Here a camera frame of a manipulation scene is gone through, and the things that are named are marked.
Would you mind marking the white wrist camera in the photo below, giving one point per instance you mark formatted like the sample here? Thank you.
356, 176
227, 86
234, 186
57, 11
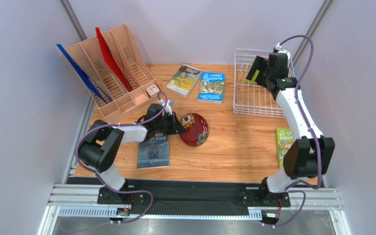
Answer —
278, 49
169, 104

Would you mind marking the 26-Storey Treehouse blue book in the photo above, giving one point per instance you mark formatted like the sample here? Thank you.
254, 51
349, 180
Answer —
211, 89

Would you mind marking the dark red floral plate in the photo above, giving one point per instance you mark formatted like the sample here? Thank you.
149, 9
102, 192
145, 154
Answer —
197, 129

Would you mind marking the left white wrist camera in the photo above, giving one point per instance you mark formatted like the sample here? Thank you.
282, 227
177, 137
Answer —
169, 104

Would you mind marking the white wire dish rack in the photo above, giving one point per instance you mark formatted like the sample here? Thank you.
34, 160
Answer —
255, 99

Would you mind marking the small white cube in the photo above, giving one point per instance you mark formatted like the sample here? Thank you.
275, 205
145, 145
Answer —
152, 90

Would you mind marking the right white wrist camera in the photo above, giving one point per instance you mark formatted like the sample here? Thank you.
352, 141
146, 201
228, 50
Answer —
278, 49

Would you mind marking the beige plastic file organizer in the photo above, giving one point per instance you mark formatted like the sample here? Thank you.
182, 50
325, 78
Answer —
123, 46

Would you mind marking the green plate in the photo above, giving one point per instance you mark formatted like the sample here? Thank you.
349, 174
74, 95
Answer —
252, 74

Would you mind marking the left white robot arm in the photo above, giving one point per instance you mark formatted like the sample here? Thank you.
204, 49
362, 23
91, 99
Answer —
97, 149

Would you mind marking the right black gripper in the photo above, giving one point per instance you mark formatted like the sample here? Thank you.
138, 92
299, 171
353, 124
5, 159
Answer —
259, 68

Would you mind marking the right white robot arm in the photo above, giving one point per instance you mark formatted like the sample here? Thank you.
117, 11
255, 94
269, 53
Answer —
311, 152

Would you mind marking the red folder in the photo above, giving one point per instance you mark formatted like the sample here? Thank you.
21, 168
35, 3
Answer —
109, 59

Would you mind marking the blue folder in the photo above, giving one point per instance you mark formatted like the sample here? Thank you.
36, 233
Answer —
88, 82

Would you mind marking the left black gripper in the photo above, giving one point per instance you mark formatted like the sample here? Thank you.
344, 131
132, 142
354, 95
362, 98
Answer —
176, 127

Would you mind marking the Nineteen Eighty-Four book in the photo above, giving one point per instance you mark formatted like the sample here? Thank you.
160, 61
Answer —
154, 153

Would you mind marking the yellow grey illustrated book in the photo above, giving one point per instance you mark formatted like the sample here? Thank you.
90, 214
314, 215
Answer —
184, 80

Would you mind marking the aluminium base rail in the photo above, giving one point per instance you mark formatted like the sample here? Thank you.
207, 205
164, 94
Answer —
79, 200

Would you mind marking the black base mat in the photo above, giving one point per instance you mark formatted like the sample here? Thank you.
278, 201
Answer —
188, 198

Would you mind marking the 65-Storey Treehouse green book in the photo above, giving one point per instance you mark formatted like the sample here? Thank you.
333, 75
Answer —
284, 141

